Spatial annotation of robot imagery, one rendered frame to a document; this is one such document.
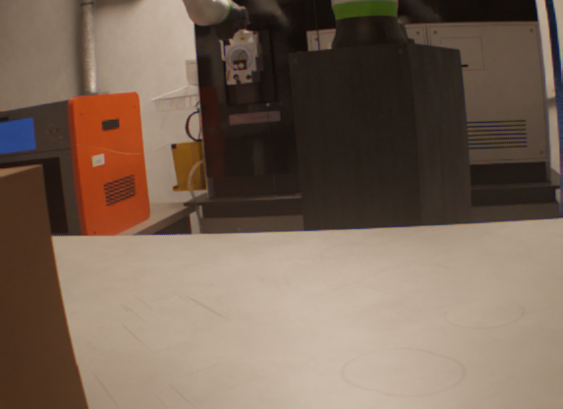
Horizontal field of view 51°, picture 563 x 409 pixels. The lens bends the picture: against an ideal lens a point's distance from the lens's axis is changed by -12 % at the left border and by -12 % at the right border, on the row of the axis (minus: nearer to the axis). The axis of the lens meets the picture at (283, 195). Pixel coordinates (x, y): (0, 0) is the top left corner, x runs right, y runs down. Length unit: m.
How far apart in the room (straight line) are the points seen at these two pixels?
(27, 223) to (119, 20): 3.48
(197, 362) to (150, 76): 3.20
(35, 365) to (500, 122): 1.95
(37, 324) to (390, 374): 0.24
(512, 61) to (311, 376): 1.78
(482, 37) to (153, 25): 2.05
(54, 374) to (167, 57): 3.33
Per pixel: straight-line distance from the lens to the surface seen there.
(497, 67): 2.11
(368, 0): 1.19
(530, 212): 2.09
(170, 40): 3.56
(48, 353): 0.27
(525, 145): 2.13
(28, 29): 4.10
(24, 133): 1.92
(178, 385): 0.42
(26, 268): 0.25
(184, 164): 2.33
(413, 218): 1.13
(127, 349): 0.50
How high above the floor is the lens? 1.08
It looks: 9 degrees down
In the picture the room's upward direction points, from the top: 5 degrees counter-clockwise
